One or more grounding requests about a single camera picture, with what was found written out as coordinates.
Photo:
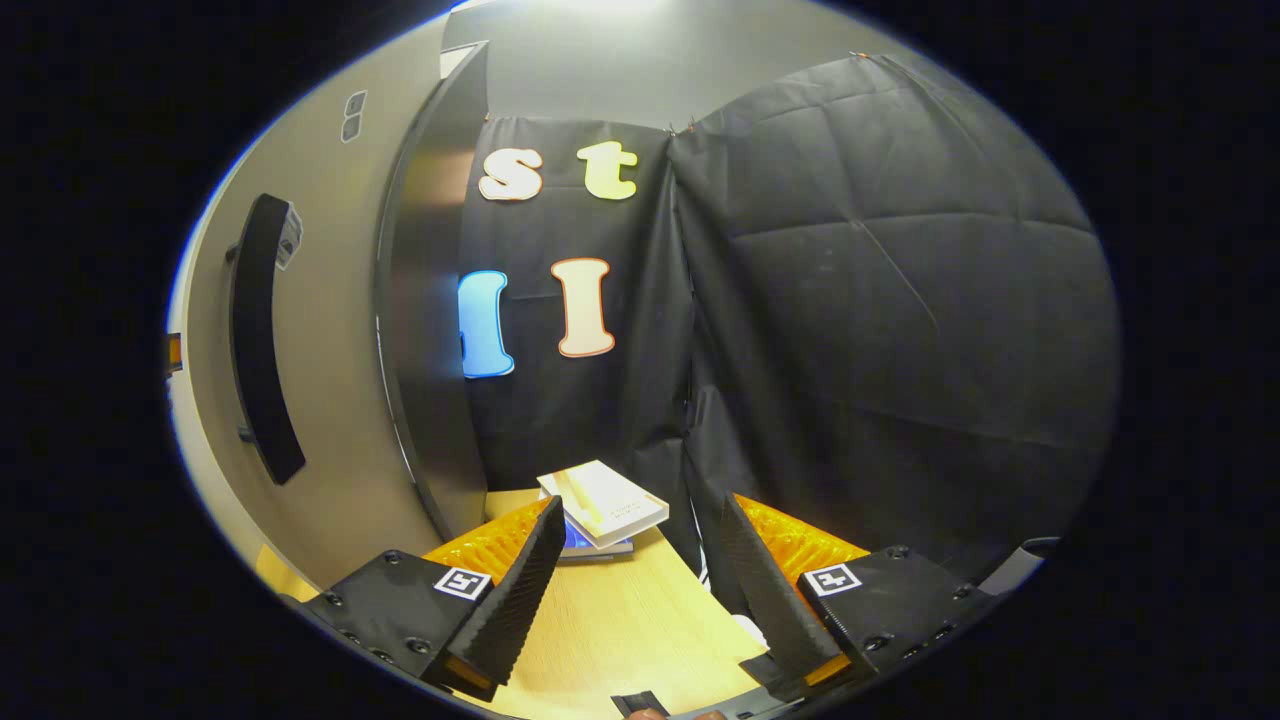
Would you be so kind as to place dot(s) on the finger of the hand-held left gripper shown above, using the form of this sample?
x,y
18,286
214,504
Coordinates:
x,y
173,352

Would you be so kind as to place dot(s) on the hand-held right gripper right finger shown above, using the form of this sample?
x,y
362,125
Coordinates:
x,y
770,590

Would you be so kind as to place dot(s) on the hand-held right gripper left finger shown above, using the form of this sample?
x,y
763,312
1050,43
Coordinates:
x,y
510,590

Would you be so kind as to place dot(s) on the white cabinet door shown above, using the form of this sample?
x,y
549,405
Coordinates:
x,y
340,350

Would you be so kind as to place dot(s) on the white shoe cabinet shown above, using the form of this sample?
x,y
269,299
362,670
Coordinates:
x,y
430,300

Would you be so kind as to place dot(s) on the black backdrop cloth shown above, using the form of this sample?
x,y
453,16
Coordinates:
x,y
850,300

